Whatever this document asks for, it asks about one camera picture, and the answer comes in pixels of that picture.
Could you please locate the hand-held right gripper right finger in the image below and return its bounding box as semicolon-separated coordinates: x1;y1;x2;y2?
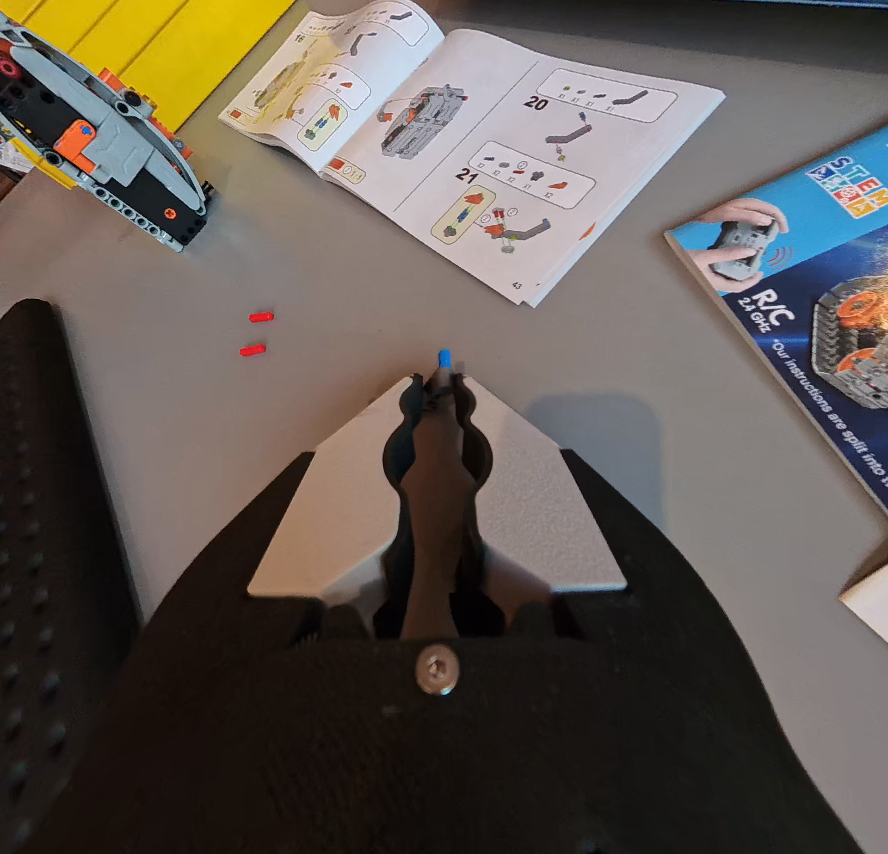
451;374;629;632

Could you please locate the grey toy robot model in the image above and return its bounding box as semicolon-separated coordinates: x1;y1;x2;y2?
0;11;216;253

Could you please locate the sticker sheet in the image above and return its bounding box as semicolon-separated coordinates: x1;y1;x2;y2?
839;563;888;643

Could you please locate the yellow plastic bin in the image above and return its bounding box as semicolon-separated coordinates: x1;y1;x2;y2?
0;0;302;134

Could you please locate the open instruction booklet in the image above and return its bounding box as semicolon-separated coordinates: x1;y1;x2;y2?
218;0;726;308

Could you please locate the black perforated panel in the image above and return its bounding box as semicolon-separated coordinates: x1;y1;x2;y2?
0;299;143;854

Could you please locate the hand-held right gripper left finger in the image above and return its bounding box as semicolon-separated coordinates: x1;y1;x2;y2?
247;374;424;639

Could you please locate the small blue booklet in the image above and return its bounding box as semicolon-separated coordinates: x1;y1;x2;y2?
665;126;888;515

